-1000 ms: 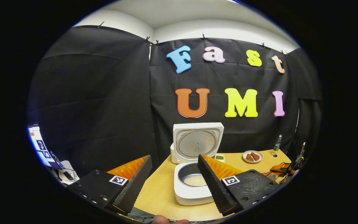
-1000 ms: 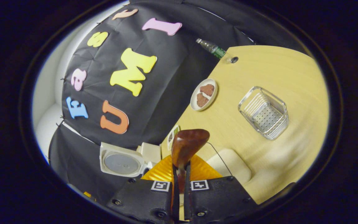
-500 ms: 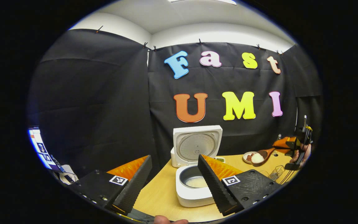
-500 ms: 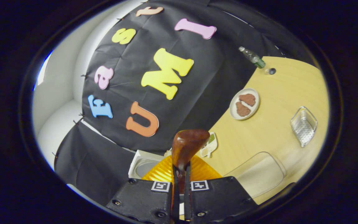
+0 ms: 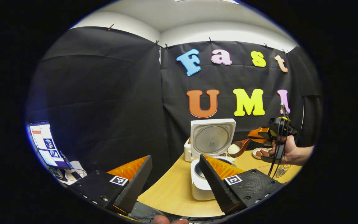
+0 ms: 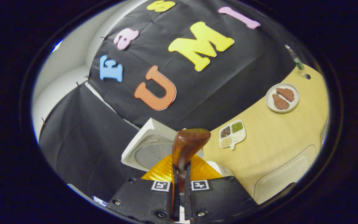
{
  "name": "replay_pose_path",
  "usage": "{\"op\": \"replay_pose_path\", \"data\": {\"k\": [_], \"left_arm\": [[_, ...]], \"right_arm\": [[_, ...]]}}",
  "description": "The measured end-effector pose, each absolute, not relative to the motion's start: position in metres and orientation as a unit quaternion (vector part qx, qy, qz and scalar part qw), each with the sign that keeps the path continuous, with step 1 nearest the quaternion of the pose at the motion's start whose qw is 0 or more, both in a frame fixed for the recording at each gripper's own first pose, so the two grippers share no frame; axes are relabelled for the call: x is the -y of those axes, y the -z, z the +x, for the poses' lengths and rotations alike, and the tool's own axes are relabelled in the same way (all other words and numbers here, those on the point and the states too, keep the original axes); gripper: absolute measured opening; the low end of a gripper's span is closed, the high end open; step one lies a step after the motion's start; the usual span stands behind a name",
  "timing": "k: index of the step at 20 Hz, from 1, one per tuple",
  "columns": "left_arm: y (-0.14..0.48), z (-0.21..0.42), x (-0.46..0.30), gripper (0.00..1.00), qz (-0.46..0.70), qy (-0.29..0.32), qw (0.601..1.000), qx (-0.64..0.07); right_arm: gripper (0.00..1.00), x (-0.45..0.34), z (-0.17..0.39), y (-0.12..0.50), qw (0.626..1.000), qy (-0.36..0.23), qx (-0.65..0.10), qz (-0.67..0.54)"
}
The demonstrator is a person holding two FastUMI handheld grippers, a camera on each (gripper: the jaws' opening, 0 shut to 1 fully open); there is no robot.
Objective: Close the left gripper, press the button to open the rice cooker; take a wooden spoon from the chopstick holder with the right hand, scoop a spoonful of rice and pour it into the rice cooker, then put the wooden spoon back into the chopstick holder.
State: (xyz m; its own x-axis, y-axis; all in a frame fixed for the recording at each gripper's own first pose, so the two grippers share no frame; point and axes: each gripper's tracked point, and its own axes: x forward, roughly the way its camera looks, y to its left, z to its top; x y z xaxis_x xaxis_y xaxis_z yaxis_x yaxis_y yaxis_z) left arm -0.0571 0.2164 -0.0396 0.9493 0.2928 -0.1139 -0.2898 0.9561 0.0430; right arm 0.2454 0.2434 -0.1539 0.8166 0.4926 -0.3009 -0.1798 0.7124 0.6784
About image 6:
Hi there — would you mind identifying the white rectangular container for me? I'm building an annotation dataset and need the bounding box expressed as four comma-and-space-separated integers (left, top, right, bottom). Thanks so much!
254, 144, 318, 205

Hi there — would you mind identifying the green glass bottle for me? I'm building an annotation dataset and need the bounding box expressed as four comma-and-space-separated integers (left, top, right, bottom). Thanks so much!
285, 44, 305, 70

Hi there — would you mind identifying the white rice cooker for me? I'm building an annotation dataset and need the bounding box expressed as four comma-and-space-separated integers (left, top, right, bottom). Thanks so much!
121, 117, 234, 178

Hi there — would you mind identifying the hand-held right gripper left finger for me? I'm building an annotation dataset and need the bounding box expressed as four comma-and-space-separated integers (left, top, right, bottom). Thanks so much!
107, 155, 180, 224

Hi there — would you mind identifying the brown meat piece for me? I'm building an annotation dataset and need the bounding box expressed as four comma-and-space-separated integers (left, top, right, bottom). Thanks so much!
276, 87, 295, 102
272, 93, 290, 110

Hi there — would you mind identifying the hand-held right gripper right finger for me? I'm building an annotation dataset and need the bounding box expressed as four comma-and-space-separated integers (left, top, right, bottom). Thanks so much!
184, 155, 259, 224

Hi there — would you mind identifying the white divided grain tray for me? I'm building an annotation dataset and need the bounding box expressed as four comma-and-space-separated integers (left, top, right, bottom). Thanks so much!
219, 119, 246, 151

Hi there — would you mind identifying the round white plate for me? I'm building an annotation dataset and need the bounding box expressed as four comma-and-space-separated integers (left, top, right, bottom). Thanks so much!
265, 82, 300, 113

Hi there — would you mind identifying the brown wooden spoon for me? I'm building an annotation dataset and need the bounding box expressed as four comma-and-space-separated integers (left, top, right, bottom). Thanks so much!
171, 128, 211, 215

